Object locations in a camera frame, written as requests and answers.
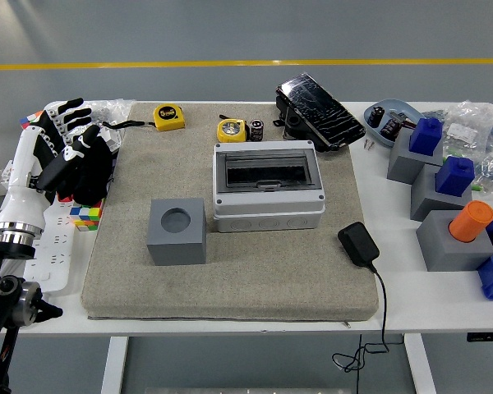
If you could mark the smoky transparent box lid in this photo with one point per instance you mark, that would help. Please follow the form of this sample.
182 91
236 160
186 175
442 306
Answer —
267 170

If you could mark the grey block with round hole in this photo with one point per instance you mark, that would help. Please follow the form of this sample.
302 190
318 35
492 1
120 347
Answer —
176 250

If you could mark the yellow tape measure silver face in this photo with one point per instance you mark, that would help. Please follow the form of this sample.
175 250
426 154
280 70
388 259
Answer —
231 130

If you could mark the blue-grey oval tray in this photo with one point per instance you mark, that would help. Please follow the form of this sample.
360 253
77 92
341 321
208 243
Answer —
394 106

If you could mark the blue square battery block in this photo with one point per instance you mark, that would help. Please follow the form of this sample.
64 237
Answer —
454 176
425 137

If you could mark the grey holder block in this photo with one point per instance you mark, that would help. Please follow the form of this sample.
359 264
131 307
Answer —
439 246
400 164
425 197

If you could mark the orange cylinder battery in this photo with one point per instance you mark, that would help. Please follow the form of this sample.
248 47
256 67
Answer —
470 221

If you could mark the black power adapter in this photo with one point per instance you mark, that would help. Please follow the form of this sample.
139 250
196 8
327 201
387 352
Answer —
357 244

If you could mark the small black capacitor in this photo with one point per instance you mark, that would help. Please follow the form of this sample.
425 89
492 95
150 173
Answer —
256 130

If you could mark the small red metal part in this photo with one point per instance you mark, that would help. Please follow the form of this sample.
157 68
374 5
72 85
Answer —
399 117

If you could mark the clear plastic bag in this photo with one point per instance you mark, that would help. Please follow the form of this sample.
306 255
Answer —
111 107

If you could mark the black table control panel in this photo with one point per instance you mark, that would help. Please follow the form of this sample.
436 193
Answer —
487 337

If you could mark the black case cracked glass panel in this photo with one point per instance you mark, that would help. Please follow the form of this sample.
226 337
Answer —
320 108

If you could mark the grey electrical enclosure box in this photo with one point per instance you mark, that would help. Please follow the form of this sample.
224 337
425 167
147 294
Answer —
267 213

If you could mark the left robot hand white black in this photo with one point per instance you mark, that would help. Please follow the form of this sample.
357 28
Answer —
24 164

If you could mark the white power strip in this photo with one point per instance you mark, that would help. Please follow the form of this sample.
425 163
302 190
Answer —
57 254

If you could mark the white table leg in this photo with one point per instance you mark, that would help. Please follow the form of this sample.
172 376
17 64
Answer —
115 369
420 365

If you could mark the grey-brown table mat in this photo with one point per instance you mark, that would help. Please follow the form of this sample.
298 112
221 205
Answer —
250 279

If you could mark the black cloth glove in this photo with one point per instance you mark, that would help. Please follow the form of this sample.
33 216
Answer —
92 176

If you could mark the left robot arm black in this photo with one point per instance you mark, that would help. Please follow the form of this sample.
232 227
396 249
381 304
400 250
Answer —
4 295

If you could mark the large colourful puzzle cube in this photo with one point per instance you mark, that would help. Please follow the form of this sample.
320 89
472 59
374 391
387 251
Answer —
28 120

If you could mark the small colourful puzzle cube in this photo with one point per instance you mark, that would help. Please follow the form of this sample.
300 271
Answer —
86 215

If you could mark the clear plastic parts bags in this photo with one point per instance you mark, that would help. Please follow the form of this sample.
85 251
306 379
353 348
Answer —
476 131

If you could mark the small green part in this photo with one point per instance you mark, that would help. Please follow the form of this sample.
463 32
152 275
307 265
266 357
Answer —
476 187

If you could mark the blue plastic holder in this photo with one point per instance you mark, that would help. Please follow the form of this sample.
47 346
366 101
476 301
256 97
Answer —
491 283

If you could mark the yellow tape measure black label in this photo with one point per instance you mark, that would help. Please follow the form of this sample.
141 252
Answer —
168 119

